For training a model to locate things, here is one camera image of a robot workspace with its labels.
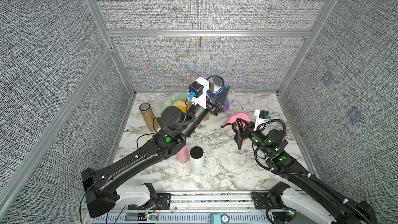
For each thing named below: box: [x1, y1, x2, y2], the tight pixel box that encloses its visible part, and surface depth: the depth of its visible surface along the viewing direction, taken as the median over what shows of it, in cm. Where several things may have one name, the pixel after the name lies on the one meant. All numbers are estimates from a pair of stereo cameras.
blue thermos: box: [205, 75, 230, 113], surface depth 46 cm
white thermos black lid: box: [189, 145, 205, 175], surface depth 69 cm
